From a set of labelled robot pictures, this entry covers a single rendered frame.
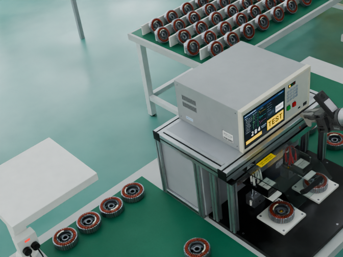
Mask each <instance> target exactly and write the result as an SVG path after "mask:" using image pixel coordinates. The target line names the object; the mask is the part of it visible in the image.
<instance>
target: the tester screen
mask: <svg viewBox="0 0 343 257"><path fill-rule="evenodd" d="M281 102H283V108H281V109H280V110H278V111H277V112H276V113H275V114H273V115H272V116H270V117H269V118H267V112H269V111H270V110H271V109H273V108H274V107H276V106H277V105H278V104H280V103H281ZM282 110H283V119H284V90H283V91H281V92H280V93H278V94H277V95H275V96H274V97H272V98H271V99H270V100H268V101H267V102H265V103H264V104H262V105H261V106H259V107H258V108H257V109H255V110H254V111H252V112H251V113H250V114H248V115H247V116H245V117H244V133H245V145H246V142H247V141H249V140H250V139H251V138H253V137H254V136H255V135H257V134H258V133H259V132H261V131H262V130H264V129H265V132H264V133H262V134H261V135H260V136H258V137H257V138H256V139H254V140H253V141H251V142H250V143H249V144H247V145H246V147H247V146H248V145H250V144H251V143H253V142H254V141H255V140H257V139H258V138H259V137H261V136H262V135H263V134H265V133H266V132H268V131H269V130H270V129H272V128H273V127H274V126H276V125H277V124H278V123H280V122H281V121H282V120H283V119H282V120H281V121H280V122H278V123H277V124H276V125H274V126H273V127H271V128H270V129H269V130H267V121H268V120H269V119H271V118H272V117H274V116H275V115H276V114H278V113H279V112H280V111H282ZM259 126H261V130H260V131H259V132H258V133H256V134H255V135H253V136H252V137H251V132H252V131H254V130H255V129H256V128H258V127H259Z"/></svg>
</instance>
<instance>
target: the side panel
mask: <svg viewBox="0 0 343 257"><path fill-rule="evenodd" d="M154 141H155V147H156V153H157V158H158V164H159V170H160V176H161V181H162V188H163V191H165V192H166V193H167V194H168V195H170V196H171V197H173V198H174V199H176V200H177V201H179V202H180V203H181V204H183V205H185V206H186V207H188V208H189V209H190V210H192V211H193V212H195V213H196V214H198V215H199V216H201V217H202V218H203V219H205V218H206V217H207V216H208V215H205V207H204V199H203V189H202V180H201V172H200V166H199V165H197V164H195V163H194V162H192V161H191V160H189V159H187V158H185V157H184V156H182V155H181V154H179V153H177V152H176V151H174V150H172V149H171V148H169V147H167V146H166V145H164V144H162V143H161V142H159V141H157V140H156V139H154Z"/></svg>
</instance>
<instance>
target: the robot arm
mask: <svg viewBox="0 0 343 257"><path fill-rule="evenodd" d="M313 98H314V99H315V101H316V102H317V103H318V104H319V105H320V106H321V107H318V108H313V109H310V110H306V111H303V112H302V113H301V114H300V117H302V118H303V119H304V120H305V122H306V124H307V125H308V126H309V127H311V126H312V122H314V123H317V130H318V132H319V133H329V132H330V131H343V108H338V107H337V106H336V104H335V103H334V102H333V101H332V100H331V99H330V98H329V97H328V95H327V94H326V93H325V92H324V91H323V90H321V91H320V92H319V93H317V94H316V95H315V96H314V97H313ZM321 131H325V132H321Z"/></svg>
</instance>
